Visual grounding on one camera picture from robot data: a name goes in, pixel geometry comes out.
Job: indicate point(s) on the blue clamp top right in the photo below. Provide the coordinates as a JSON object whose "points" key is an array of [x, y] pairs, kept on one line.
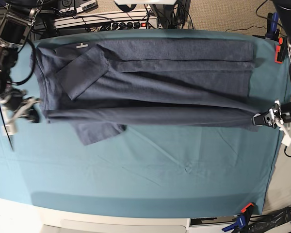
{"points": [[272, 32]]}

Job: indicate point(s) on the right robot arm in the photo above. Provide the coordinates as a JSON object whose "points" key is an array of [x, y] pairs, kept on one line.
{"points": [[15, 28]]}

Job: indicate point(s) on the orange black clamp top right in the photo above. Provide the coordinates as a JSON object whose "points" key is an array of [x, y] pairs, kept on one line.
{"points": [[281, 50]]}

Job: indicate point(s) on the white power strip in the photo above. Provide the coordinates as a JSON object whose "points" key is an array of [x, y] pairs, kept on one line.
{"points": [[125, 25]]}

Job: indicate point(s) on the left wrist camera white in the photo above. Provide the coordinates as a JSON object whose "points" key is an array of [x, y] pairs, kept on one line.
{"points": [[286, 140]]}

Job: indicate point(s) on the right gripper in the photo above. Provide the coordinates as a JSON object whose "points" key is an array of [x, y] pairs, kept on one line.
{"points": [[16, 106]]}

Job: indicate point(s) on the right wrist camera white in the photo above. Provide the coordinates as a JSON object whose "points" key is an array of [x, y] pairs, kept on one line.
{"points": [[9, 129]]}

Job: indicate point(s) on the blue-grey T-shirt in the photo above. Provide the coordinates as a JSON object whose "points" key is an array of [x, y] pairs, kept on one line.
{"points": [[107, 85]]}

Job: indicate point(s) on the blue orange clamp bottom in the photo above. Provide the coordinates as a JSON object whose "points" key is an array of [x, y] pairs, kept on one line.
{"points": [[241, 224]]}

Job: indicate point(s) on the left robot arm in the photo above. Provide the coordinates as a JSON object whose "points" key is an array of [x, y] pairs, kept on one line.
{"points": [[283, 8]]}

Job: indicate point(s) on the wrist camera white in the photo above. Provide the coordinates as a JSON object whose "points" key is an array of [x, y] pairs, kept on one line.
{"points": [[9, 129], [286, 140]]}

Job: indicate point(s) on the teal table cloth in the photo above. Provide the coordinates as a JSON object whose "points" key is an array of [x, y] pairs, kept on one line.
{"points": [[147, 171]]}

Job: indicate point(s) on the black plastic bag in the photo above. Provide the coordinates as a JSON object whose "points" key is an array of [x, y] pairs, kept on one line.
{"points": [[270, 221]]}

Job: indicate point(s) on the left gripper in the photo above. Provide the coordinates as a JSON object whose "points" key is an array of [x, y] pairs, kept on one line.
{"points": [[278, 113]]}

